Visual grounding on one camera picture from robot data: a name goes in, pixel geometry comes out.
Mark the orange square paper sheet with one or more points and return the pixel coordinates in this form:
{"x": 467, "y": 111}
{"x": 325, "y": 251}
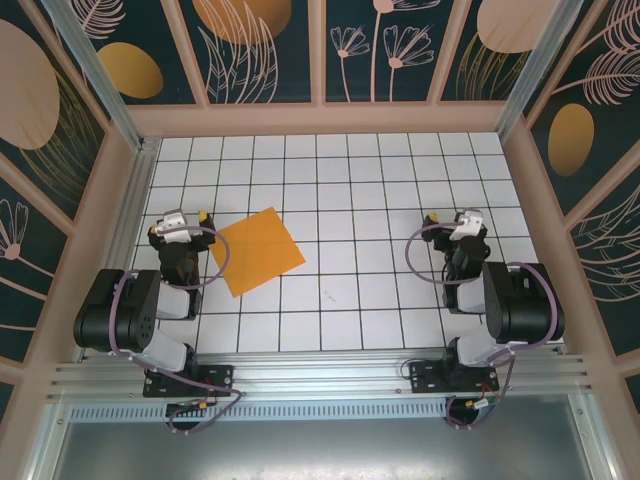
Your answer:
{"x": 255, "y": 252}

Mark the left black-white robot arm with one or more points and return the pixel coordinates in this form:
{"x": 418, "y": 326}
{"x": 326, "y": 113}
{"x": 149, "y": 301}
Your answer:
{"x": 135, "y": 320}

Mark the right black-white robot arm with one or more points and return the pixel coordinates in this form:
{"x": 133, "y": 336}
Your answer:
{"x": 525, "y": 310}

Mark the grey sheet metal panel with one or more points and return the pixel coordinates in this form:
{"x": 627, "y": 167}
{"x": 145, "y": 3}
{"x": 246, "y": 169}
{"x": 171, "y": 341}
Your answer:
{"x": 320, "y": 450}

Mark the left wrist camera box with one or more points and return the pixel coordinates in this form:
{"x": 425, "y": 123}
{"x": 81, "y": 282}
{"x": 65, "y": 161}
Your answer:
{"x": 172, "y": 225}

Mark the aluminium side rail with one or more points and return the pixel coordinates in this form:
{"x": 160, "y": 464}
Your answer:
{"x": 132, "y": 200}

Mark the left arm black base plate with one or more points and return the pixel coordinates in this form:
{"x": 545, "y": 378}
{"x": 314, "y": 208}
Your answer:
{"x": 220, "y": 380}

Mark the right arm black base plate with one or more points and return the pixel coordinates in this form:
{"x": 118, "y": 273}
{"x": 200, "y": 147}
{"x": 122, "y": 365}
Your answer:
{"x": 422, "y": 382}

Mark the left aluminium frame post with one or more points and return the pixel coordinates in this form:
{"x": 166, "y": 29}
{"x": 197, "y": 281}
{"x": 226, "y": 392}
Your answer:
{"x": 102, "y": 85}

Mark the aluminium frame post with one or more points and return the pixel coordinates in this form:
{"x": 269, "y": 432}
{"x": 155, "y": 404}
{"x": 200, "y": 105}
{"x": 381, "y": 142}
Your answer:
{"x": 102, "y": 85}
{"x": 536, "y": 65}

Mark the long aluminium mounting rail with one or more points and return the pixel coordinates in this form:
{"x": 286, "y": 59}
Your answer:
{"x": 320, "y": 375}

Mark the right aluminium frame post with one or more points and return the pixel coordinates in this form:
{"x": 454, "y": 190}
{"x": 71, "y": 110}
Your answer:
{"x": 536, "y": 65}

